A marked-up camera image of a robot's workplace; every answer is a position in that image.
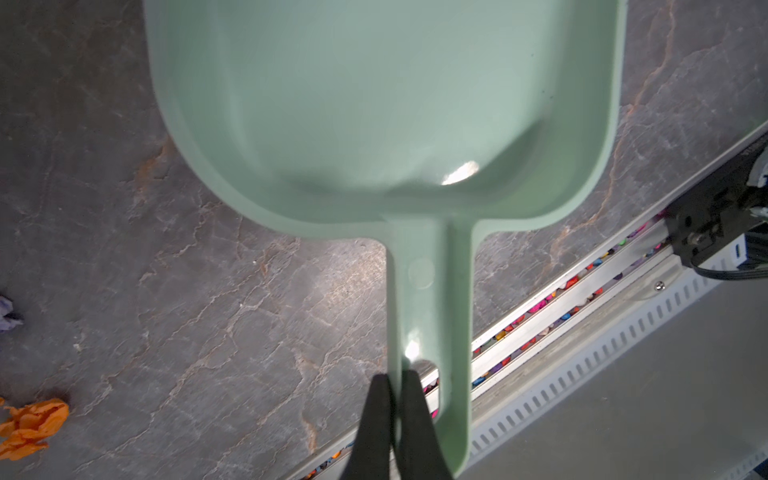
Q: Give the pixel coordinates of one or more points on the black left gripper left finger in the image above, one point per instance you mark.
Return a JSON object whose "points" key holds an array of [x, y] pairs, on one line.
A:
{"points": [[370, 457]]}

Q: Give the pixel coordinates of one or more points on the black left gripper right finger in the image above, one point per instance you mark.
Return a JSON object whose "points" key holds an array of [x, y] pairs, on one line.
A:
{"points": [[418, 452]]}

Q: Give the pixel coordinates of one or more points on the green plastic dustpan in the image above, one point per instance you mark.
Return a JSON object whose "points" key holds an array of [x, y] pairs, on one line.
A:
{"points": [[424, 125]]}

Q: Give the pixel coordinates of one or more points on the orange paper scrap centre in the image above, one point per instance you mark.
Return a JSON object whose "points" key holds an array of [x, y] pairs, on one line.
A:
{"points": [[26, 430]]}

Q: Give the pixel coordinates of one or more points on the purple paper scrap centre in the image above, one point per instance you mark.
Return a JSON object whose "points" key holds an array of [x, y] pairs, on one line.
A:
{"points": [[9, 319]]}

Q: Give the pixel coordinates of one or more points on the aluminium front rail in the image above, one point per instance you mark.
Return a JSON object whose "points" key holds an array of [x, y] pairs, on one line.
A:
{"points": [[641, 239]]}

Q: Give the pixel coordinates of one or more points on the white vented cable duct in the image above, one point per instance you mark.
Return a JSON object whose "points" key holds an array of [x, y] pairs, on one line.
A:
{"points": [[570, 349]]}

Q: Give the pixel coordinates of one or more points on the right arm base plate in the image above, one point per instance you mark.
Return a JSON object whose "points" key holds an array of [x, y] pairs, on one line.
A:
{"points": [[727, 203]]}

